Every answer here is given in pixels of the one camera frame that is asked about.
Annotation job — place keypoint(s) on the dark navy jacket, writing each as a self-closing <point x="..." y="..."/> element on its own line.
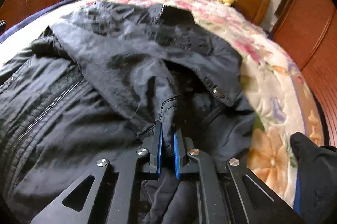
<point x="95" y="84"/>

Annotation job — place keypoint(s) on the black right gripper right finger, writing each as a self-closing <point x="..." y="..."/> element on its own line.
<point x="230" y="192"/>

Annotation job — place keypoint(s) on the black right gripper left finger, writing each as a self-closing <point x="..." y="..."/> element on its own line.
<point x="109" y="191"/>

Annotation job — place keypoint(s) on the floral bed blanket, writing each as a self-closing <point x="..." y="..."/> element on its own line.
<point x="273" y="84"/>

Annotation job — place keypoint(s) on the wooden louvered wardrobe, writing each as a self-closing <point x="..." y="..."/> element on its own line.
<point x="306" y="29"/>

